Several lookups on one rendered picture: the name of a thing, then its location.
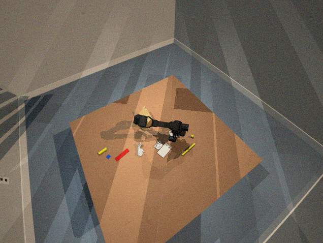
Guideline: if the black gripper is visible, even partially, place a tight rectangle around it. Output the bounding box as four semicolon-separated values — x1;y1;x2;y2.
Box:
169;130;178;142

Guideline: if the red curved bar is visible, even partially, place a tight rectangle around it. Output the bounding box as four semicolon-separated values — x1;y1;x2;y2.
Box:
115;149;129;161

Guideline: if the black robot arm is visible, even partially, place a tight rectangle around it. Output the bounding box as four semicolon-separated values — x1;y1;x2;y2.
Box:
133;114;189;137

